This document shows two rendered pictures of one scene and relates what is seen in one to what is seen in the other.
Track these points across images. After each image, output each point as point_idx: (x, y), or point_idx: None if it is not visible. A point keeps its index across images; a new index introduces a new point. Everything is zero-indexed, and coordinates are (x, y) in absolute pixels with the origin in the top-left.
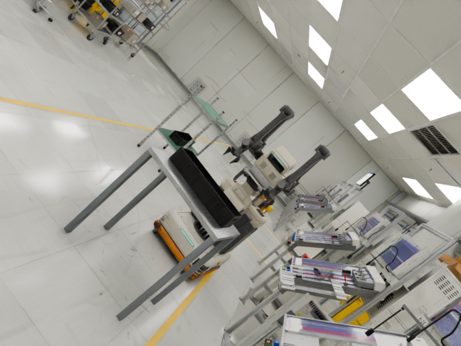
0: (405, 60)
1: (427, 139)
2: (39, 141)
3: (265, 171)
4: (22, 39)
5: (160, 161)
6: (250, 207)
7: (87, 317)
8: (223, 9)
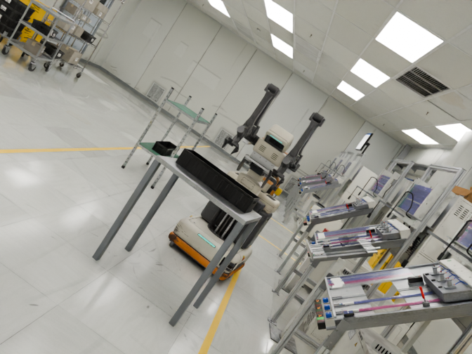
0: (371, 8)
1: (414, 83)
2: (35, 183)
3: (266, 153)
4: None
5: (170, 166)
6: (260, 194)
7: (145, 327)
8: (162, 0)
